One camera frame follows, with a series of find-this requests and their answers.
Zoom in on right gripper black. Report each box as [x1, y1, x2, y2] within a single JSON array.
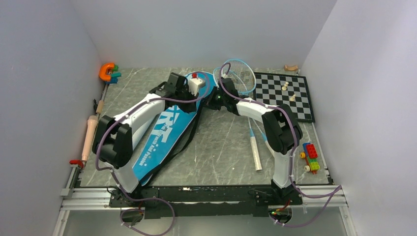
[[201, 86, 228, 111]]

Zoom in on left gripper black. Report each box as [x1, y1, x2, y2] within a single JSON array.
[[176, 87, 199, 114]]

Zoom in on blue badminton racket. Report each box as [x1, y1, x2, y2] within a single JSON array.
[[219, 59, 263, 171], [213, 67, 274, 154]]

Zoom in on blue badminton racket front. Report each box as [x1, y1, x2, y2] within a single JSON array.
[[219, 59, 263, 171]]

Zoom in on blue racket carry bag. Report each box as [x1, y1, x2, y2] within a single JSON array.
[[132, 71, 219, 186]]

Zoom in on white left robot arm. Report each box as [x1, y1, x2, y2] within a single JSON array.
[[92, 72, 210, 207]]

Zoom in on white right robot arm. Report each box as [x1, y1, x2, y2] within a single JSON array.
[[207, 78, 303, 204]]

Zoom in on black white chessboard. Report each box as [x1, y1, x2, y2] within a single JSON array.
[[253, 72, 315, 123]]

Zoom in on green teal toy blocks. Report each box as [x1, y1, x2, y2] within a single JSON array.
[[105, 64, 121, 84]]

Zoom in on beige chess pawn rear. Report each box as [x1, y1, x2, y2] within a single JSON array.
[[281, 82, 289, 90]]

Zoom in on wooden arch block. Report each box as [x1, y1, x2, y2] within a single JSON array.
[[284, 65, 298, 71]]

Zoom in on orange letter C toy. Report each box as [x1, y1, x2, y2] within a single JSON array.
[[99, 62, 116, 82]]

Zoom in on beige toy microphone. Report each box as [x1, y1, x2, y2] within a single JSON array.
[[81, 116, 98, 163]]

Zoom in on colourful brick toy car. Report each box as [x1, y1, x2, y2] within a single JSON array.
[[300, 143, 320, 175]]

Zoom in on red clamp knob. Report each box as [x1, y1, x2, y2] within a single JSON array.
[[69, 159, 84, 169]]

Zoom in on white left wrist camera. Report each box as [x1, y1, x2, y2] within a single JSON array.
[[187, 72, 206, 96]]

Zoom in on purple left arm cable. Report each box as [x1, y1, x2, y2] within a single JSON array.
[[94, 71, 212, 236]]

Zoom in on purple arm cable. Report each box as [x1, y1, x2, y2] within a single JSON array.
[[219, 62, 343, 229], [94, 71, 212, 236]]

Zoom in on wooden handled tool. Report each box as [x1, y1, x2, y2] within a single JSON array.
[[93, 84, 109, 116]]

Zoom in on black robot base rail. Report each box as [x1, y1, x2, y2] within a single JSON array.
[[109, 184, 303, 219]]

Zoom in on aluminium frame rail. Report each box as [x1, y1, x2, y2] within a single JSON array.
[[61, 184, 357, 236]]

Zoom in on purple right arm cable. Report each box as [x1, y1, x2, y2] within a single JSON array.
[[219, 62, 343, 229]]

